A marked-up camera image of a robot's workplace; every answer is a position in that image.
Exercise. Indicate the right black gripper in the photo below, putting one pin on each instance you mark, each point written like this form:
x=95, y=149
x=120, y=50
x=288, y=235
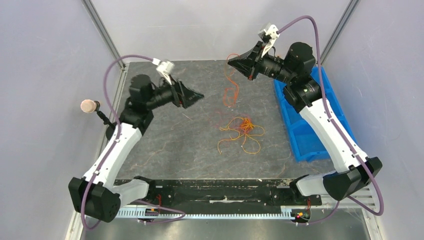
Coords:
x=255, y=62

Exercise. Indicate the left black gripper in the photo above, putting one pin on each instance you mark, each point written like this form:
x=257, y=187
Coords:
x=183, y=96

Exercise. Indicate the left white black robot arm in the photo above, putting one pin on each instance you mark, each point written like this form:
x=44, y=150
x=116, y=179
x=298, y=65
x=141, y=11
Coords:
x=95, y=194

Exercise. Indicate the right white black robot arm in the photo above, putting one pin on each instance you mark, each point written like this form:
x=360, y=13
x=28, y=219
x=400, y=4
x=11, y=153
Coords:
x=354, y=169

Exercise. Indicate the pink microphone on stand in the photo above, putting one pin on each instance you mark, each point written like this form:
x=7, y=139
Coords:
x=93, y=106

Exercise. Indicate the blue plastic bin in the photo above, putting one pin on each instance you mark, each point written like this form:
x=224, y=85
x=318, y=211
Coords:
x=304, y=143

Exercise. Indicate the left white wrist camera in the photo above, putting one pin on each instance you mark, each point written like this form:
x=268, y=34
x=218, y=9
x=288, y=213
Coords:
x=164, y=68

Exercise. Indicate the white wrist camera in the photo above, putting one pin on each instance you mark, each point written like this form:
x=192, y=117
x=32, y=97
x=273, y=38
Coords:
x=164, y=68
x=268, y=35

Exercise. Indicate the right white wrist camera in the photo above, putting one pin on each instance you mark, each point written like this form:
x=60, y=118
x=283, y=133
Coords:
x=268, y=35

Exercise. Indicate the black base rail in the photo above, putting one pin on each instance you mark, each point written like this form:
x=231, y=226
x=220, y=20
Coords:
x=228, y=196

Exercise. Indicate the right aluminium corner post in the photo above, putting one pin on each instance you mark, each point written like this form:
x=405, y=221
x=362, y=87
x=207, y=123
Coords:
x=338, y=29

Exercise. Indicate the aluminium corner post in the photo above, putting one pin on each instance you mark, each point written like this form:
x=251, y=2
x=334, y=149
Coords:
x=338, y=29
x=101, y=28

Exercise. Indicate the left aluminium corner post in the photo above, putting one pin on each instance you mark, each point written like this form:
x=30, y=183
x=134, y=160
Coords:
x=101, y=28

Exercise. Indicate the white toothed cable duct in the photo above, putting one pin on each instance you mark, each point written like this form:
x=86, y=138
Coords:
x=134, y=212

